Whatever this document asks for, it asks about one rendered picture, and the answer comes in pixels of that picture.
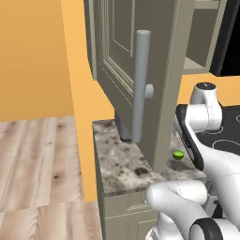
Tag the green kiwi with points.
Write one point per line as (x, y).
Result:
(178, 154)

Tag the black hob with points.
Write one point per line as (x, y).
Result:
(229, 131)

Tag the olive wall cabinet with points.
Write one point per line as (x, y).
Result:
(200, 37)

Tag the olive drawer front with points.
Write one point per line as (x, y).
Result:
(125, 203)

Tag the olive wall cabinet door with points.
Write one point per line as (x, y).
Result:
(162, 62)
(90, 34)

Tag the olive base cupboard door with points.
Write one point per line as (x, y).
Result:
(131, 228)

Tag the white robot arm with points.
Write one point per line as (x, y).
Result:
(225, 175)

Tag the black microwave oven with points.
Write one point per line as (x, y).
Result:
(229, 40)

